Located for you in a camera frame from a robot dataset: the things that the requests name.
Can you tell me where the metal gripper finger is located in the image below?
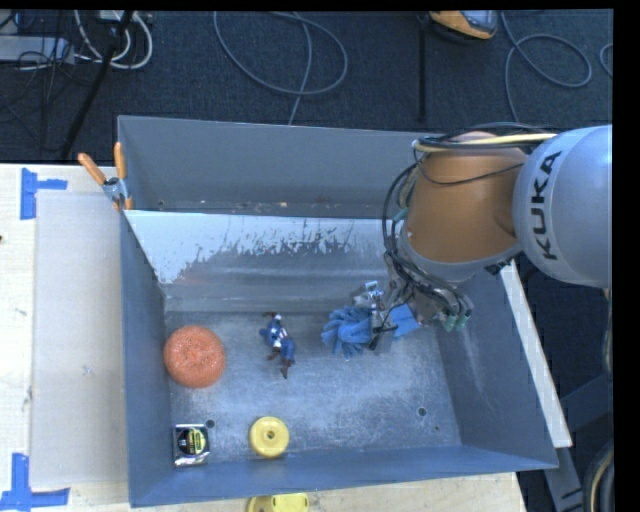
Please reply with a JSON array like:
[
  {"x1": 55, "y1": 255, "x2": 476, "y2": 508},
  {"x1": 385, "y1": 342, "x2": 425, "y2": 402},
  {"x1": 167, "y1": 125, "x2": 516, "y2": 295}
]
[
  {"x1": 355, "y1": 280, "x2": 386, "y2": 314},
  {"x1": 368, "y1": 309, "x2": 397, "y2": 355}
]

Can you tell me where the blue fluffy duster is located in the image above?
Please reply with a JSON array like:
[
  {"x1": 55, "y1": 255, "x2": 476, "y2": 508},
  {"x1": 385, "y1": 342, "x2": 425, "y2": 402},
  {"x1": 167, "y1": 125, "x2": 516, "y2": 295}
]
[{"x1": 321, "y1": 302, "x2": 422, "y2": 358}]

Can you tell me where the grey metal bin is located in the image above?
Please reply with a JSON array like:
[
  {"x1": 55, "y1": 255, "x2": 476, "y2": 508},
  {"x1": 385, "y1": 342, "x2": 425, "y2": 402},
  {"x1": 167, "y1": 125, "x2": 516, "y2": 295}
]
[{"x1": 115, "y1": 114, "x2": 574, "y2": 509}]

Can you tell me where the blue toy figure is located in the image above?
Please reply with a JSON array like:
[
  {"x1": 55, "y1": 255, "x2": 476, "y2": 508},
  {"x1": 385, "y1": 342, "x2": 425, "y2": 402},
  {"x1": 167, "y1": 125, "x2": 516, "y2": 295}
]
[{"x1": 258, "y1": 312, "x2": 297, "y2": 380}]

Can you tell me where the yellow disc with hole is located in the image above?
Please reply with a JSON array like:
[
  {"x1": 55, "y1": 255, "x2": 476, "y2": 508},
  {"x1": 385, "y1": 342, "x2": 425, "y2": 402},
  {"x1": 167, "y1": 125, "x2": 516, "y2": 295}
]
[{"x1": 248, "y1": 416, "x2": 291, "y2": 459}]

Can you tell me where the orange sponge ball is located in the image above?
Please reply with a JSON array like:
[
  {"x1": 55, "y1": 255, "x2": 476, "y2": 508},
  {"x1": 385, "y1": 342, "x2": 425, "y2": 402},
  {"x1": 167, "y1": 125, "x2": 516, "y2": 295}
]
[{"x1": 162, "y1": 324, "x2": 228, "y2": 390}]

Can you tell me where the yellow flat plastic piece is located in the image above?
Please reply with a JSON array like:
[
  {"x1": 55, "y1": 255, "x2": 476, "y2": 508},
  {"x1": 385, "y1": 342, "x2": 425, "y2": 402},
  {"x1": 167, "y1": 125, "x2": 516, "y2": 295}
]
[{"x1": 246, "y1": 492, "x2": 311, "y2": 512}]

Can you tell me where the yellow and black tape measure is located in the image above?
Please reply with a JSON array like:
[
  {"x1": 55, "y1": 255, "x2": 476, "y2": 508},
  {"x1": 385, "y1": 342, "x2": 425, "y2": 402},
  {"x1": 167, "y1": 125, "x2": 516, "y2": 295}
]
[{"x1": 172, "y1": 423, "x2": 212, "y2": 468}]

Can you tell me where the pale wood board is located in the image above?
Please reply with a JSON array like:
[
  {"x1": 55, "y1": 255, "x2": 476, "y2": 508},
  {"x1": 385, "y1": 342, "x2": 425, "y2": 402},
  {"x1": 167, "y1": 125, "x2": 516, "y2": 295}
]
[{"x1": 28, "y1": 189, "x2": 130, "y2": 494}]

